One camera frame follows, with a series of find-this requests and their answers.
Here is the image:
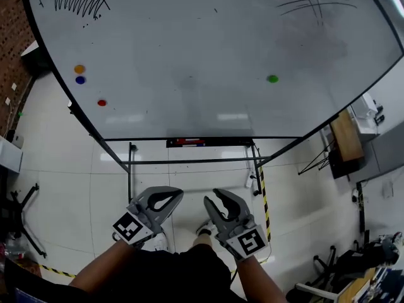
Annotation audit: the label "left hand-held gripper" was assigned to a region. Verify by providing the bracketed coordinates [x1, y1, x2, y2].
[111, 186, 184, 249]

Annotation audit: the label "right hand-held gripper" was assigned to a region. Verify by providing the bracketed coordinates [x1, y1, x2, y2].
[203, 187, 270, 262]

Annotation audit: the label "person's right forearm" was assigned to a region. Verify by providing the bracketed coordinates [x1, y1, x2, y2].
[235, 253, 288, 303]

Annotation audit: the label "person's left forearm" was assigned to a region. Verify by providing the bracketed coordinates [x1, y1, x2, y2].
[68, 239, 141, 295]

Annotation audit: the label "black whiteboard tray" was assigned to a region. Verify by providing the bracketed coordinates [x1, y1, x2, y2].
[165, 138, 255, 148]

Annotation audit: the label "large white whiteboard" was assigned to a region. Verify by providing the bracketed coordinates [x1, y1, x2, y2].
[18, 0, 404, 141]

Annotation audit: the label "person's right white shoe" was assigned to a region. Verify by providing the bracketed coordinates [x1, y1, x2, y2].
[195, 218, 219, 237]

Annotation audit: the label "person's white shoe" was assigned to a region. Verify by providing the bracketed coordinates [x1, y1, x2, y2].
[143, 231, 169, 253]
[195, 218, 219, 237]

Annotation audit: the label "person's right leg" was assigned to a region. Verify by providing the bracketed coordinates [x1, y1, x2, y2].
[191, 233, 216, 251]

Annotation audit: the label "yellow black hazard tape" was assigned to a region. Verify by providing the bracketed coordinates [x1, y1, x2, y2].
[258, 165, 273, 243]
[37, 263, 77, 279]

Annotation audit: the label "person's left white shoe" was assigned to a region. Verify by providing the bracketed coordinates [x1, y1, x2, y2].
[143, 231, 169, 253]

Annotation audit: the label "person's black shorts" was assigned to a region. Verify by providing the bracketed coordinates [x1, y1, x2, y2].
[83, 243, 249, 303]

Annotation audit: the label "black box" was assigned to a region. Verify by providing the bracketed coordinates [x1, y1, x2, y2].
[328, 150, 366, 180]

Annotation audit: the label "small wooden table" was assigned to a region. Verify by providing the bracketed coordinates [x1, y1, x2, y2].
[329, 109, 365, 163]

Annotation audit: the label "black tripod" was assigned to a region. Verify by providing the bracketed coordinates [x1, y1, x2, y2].
[8, 182, 48, 259]

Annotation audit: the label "black bag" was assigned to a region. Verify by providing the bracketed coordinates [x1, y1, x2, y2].
[334, 232, 402, 284]

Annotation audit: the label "wooden board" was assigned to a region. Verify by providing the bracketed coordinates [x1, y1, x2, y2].
[336, 266, 381, 303]

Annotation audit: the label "white cabinet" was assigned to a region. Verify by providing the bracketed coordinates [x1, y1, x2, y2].
[0, 135, 24, 174]

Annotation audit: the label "grey cabinet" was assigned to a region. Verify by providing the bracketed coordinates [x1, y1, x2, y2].
[355, 127, 404, 184]

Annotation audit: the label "white machine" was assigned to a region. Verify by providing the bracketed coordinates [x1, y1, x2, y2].
[349, 92, 386, 136]

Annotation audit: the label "black whiteboard stand frame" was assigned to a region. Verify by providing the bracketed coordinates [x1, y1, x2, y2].
[68, 101, 273, 203]

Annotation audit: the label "black wire table legs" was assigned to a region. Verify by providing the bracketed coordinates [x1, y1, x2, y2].
[297, 136, 336, 176]

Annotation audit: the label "black floor post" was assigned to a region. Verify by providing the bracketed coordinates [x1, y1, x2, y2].
[355, 181, 371, 244]

